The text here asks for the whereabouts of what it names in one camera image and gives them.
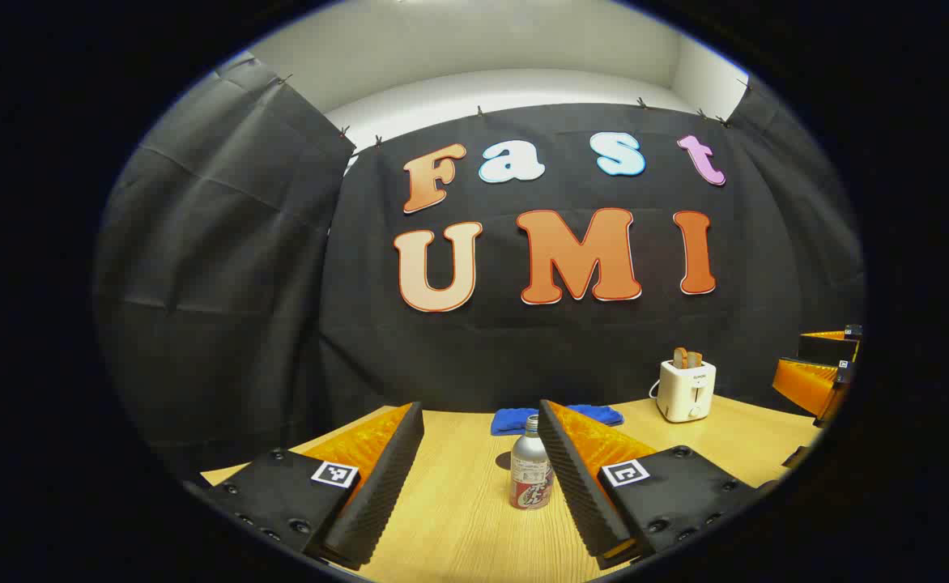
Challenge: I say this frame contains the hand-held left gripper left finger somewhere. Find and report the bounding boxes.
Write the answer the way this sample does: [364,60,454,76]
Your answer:
[199,401,427,572]

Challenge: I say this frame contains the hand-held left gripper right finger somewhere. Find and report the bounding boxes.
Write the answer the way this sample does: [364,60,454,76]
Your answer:
[538,399,767,572]

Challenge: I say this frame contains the silver water bottle red label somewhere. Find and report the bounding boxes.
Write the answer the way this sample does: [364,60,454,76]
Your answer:
[509,415,556,511]

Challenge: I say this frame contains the blue folded towel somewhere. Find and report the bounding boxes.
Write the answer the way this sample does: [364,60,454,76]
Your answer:
[491,405,625,436]

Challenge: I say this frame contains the white toaster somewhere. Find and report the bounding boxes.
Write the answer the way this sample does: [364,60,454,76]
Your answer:
[657,359,717,423]

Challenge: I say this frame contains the black backdrop cloth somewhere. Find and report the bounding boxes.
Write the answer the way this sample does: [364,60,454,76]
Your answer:
[94,57,868,487]

